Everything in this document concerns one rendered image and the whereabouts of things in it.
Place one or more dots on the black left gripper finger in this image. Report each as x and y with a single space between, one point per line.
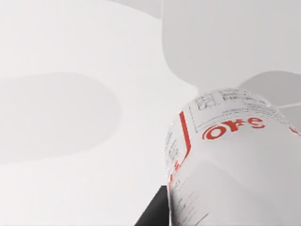
158 210

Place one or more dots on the white and red bottle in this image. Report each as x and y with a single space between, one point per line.
232 164

